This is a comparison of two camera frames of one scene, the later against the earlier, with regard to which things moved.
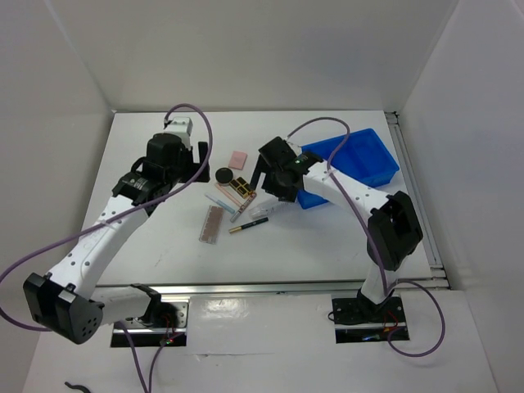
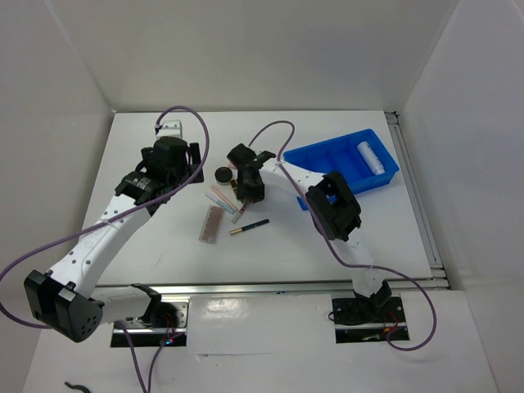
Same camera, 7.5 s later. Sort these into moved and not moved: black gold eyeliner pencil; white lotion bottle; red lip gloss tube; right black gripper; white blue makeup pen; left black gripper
Moved: white lotion bottle; right black gripper
Not moved: black gold eyeliner pencil; left black gripper; red lip gloss tube; white blue makeup pen
